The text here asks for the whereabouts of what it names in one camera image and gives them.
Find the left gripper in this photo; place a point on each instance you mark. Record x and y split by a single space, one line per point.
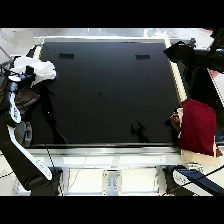
24 81

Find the white garment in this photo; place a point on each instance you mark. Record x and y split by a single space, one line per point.
42 70

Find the black garment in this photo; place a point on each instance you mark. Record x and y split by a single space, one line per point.
42 124
180 52

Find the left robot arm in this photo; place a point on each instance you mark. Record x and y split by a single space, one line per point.
20 160

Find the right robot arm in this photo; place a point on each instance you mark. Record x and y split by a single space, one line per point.
188 177

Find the brown garment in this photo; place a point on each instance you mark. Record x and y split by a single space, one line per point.
28 98
175 122

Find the red garment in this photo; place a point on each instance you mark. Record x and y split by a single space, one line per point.
198 126

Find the tan garment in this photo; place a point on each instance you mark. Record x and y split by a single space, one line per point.
200 159

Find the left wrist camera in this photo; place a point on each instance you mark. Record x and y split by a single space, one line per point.
30 70

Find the silver frame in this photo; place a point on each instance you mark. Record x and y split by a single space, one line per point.
116 160

